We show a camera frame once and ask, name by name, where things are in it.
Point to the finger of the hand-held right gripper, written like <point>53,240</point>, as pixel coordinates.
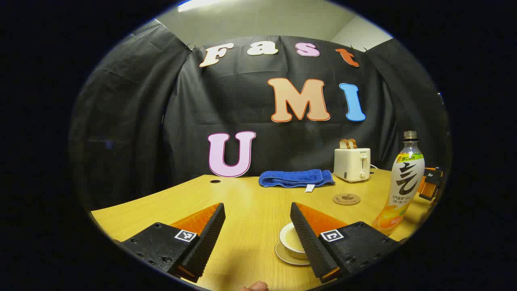
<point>428,188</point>

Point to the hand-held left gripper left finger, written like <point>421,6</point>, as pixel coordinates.
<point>208,238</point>

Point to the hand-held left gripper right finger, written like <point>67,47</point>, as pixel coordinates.
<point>307,238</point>

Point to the clear water bottle white label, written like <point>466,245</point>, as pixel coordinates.
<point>406,182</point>

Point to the white teacup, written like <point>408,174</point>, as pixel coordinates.
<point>283,236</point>

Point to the round brown coaster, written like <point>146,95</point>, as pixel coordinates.
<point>346,199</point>

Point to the white saucer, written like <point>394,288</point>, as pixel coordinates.
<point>282,256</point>

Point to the blue towel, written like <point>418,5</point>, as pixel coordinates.
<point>291,178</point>

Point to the cream toaster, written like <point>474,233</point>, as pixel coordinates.
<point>351,165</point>

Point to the toast slice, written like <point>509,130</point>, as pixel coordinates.
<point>352,143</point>
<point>343,144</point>

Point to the black backdrop cloth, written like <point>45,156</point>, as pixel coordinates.
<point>161,121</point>

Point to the ceiling light panel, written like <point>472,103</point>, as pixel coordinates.
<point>198,5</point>

